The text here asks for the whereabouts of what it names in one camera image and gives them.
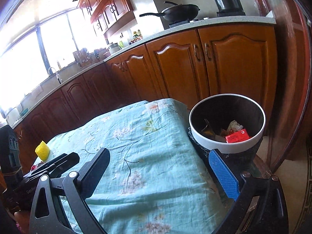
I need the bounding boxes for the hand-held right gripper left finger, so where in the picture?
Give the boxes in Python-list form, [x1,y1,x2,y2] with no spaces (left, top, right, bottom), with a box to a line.
[29,147,111,234]

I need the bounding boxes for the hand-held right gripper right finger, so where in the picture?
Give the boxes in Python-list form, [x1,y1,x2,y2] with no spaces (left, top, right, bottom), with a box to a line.
[208,149,289,234]

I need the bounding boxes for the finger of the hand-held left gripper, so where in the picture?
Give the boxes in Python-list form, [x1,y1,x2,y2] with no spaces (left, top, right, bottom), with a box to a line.
[24,152,81,179]

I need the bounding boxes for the white rimmed trash bin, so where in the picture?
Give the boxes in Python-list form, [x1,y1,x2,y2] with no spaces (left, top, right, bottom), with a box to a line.
[189,94,266,171]

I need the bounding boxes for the red and white small carton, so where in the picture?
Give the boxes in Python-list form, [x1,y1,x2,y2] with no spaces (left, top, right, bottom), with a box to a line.
[225,130,250,143]

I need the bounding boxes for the white tissue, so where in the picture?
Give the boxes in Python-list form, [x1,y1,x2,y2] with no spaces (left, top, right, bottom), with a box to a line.
[227,120,244,132]

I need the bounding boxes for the yellow foam fruit net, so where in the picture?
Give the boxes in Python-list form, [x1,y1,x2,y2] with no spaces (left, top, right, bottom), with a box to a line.
[35,141,51,161]

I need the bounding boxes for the white countertop container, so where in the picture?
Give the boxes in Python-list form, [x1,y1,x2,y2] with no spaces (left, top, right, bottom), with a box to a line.
[5,106,21,123]

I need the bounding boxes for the floral teal tablecloth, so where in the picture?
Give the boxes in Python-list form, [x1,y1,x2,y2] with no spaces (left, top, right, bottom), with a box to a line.
[33,98,228,234]

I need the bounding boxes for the chrome faucet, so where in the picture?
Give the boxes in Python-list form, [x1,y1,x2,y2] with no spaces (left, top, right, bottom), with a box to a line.
[47,66,62,85]

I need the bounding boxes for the kitchen window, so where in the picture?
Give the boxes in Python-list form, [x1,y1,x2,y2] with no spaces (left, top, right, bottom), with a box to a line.
[0,7,108,113]

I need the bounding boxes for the utensil rack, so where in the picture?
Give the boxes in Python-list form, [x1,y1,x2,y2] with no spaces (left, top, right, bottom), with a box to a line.
[73,47,108,65]

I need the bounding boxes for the wooden lower cabinets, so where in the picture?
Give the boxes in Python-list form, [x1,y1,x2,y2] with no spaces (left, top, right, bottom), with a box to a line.
[12,24,278,167]

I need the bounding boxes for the wooden cabinets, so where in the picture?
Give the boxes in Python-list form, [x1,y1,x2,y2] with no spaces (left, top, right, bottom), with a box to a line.
[12,24,278,167]
[78,0,136,38]

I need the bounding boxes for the wooden framed glass door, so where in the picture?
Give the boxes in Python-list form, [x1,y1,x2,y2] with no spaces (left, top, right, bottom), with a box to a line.
[246,0,312,174]

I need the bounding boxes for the condiment bottles cluster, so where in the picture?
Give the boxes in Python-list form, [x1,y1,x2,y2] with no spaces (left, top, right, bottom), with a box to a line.
[129,29,143,42]

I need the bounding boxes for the light stone countertop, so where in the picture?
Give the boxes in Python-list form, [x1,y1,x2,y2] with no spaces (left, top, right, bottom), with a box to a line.
[11,15,277,128]

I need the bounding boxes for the black gas stove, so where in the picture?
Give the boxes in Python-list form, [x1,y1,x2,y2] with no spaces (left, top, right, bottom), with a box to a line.
[168,11,246,29]

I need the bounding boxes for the wooden upper cabinets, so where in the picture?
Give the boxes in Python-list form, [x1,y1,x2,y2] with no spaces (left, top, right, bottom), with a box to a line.
[78,0,136,38]

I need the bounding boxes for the black wok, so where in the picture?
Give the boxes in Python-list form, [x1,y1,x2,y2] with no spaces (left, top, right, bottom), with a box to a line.
[139,1,200,22]

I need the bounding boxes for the steel pot with lid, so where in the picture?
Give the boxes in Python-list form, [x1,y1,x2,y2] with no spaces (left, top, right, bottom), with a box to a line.
[206,0,244,13]

